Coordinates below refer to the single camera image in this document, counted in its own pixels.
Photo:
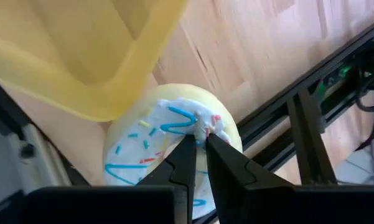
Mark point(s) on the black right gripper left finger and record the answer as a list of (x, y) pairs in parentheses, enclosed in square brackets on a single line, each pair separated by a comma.
[(180, 174)]

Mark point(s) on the white iced sprinkled toy donut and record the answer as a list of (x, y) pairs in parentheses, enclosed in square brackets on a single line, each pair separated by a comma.
[(137, 146)]

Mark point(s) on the yellow translucent plastic bin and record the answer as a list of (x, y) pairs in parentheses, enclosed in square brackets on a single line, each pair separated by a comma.
[(65, 46)]

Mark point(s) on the black aluminium rig frame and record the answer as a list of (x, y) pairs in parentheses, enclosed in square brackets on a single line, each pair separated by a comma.
[(311, 149)]

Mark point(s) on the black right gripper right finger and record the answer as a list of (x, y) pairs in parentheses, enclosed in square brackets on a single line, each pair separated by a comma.
[(227, 180)]

